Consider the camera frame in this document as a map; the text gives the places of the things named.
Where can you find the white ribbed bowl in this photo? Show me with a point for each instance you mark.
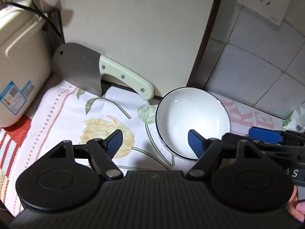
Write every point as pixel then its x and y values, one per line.
pixel 189 108

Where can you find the beige rice cooker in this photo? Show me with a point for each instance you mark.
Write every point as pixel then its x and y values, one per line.
pixel 25 62

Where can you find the person's right hand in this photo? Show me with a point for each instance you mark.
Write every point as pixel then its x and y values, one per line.
pixel 295 207

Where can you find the cream cutting board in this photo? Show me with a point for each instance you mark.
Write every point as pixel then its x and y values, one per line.
pixel 161 40

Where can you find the red striped cloth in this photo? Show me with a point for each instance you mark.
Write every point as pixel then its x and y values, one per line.
pixel 12 138

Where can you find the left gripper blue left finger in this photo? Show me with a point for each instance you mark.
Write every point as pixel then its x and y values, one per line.
pixel 112 143

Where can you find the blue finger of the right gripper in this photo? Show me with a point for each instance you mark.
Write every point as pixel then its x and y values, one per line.
pixel 265 135

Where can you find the cleaver with cream handle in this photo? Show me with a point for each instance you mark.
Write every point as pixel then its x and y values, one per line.
pixel 84 68

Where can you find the white plastic seasoning bag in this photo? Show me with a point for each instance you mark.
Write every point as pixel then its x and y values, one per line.
pixel 296 121

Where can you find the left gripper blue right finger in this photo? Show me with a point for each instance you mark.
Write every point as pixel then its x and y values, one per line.
pixel 198 143

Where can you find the floral table cloth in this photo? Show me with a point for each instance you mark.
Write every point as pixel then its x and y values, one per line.
pixel 68 112

